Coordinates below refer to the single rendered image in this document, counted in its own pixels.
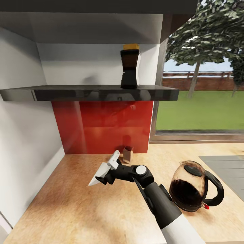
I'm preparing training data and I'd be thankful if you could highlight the electric kettle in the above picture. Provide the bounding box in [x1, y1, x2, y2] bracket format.
[169, 160, 224, 212]

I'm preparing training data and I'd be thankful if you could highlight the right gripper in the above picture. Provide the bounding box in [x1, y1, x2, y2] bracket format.
[95, 159, 125, 185]

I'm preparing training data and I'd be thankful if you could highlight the paper coffee filter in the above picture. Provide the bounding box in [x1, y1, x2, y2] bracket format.
[88, 162, 111, 186]

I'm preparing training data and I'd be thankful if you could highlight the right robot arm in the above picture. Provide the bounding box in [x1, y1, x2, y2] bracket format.
[95, 150, 206, 244]

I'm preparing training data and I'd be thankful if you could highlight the bottle of coffee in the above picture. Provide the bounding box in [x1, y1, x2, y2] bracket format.
[120, 44, 142, 89]

